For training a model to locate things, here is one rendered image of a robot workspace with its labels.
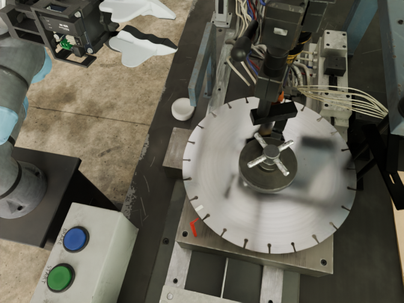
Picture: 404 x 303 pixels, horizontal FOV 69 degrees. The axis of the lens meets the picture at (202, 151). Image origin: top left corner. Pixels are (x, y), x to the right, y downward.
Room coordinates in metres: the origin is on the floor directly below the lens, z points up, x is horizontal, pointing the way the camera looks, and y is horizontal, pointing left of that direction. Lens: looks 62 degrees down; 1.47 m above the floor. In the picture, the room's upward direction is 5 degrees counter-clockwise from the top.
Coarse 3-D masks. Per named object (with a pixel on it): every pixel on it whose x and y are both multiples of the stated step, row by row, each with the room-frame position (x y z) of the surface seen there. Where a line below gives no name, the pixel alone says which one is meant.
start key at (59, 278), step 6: (54, 270) 0.08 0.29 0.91; (60, 270) 0.08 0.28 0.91; (66, 270) 0.08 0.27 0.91; (54, 276) 0.07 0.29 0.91; (60, 276) 0.07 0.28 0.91; (66, 276) 0.07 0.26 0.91; (48, 282) 0.06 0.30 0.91; (54, 282) 0.06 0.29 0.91; (60, 282) 0.06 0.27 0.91; (66, 282) 0.06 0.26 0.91; (54, 288) 0.05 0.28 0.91; (60, 288) 0.05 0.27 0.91
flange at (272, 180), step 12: (252, 144) 0.27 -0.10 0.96; (276, 144) 0.27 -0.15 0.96; (240, 156) 0.25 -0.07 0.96; (252, 156) 0.24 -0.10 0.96; (288, 156) 0.24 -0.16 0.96; (240, 168) 0.22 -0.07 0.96; (252, 168) 0.22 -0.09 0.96; (264, 168) 0.21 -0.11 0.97; (276, 168) 0.21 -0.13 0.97; (288, 168) 0.21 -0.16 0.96; (252, 180) 0.20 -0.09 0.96; (264, 180) 0.19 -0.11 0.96; (276, 180) 0.19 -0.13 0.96; (288, 180) 0.19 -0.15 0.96
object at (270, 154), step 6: (258, 138) 0.26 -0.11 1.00; (264, 144) 0.25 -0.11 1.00; (270, 144) 0.24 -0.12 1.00; (282, 144) 0.24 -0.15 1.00; (288, 144) 0.24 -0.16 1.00; (264, 150) 0.23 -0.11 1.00; (270, 150) 0.23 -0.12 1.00; (276, 150) 0.23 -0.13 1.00; (264, 156) 0.22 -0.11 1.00; (270, 156) 0.22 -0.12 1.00; (276, 156) 0.22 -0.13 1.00; (252, 162) 0.21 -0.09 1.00; (258, 162) 0.21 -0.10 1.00; (264, 162) 0.22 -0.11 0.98; (270, 162) 0.22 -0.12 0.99; (276, 162) 0.21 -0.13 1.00; (282, 168) 0.20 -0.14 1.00
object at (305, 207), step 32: (224, 128) 0.32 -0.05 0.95; (256, 128) 0.31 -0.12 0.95; (288, 128) 0.31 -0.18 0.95; (320, 128) 0.30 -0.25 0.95; (192, 160) 0.25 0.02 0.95; (224, 160) 0.25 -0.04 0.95; (320, 160) 0.23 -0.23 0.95; (352, 160) 0.22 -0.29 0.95; (192, 192) 0.19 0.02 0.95; (224, 192) 0.18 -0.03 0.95; (256, 192) 0.18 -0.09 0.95; (288, 192) 0.17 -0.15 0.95; (320, 192) 0.16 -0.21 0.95; (352, 192) 0.16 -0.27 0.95; (224, 224) 0.12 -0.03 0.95; (256, 224) 0.12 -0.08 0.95; (288, 224) 0.11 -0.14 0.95; (320, 224) 0.11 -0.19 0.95
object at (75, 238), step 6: (78, 228) 0.15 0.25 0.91; (66, 234) 0.14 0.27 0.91; (72, 234) 0.14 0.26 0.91; (78, 234) 0.14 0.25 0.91; (84, 234) 0.14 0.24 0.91; (66, 240) 0.13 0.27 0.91; (72, 240) 0.13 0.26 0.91; (78, 240) 0.13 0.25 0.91; (84, 240) 0.13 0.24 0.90; (66, 246) 0.12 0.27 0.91; (72, 246) 0.12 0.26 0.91; (78, 246) 0.12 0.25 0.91
